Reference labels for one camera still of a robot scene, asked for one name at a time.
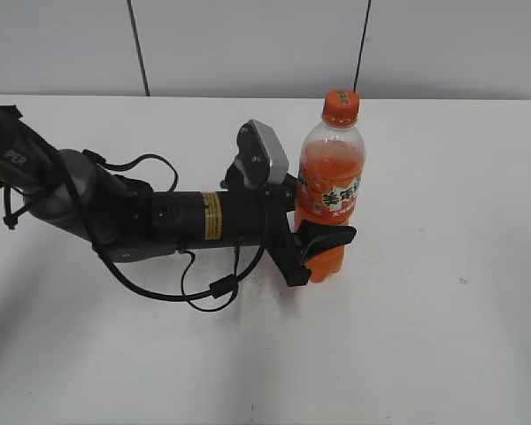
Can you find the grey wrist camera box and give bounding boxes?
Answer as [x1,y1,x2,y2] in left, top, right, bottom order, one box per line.
[234,119,289,189]

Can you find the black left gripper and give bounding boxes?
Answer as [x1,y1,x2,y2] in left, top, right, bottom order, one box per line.
[220,162,357,287]

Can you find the orange bottle cap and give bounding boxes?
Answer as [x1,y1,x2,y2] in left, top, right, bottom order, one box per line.
[321,89,361,128]

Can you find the orange soda plastic bottle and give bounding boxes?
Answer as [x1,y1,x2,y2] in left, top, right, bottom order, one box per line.
[293,112,367,284]

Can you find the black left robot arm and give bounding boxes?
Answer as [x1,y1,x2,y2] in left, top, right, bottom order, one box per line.
[0,105,356,287]

